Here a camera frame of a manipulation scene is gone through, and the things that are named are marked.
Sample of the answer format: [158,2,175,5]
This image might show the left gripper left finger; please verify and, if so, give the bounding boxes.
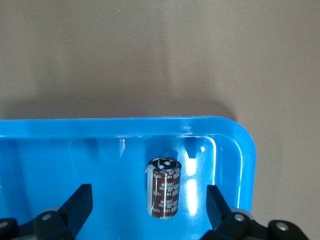
[0,183,94,240]

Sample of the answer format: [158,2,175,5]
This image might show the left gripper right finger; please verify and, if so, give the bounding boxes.
[204,184,307,240]

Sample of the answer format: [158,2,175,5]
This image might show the dark capacitor with white print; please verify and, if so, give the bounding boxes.
[145,157,183,221]

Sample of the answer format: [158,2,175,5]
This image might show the blue plastic tray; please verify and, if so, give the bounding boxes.
[0,115,258,240]

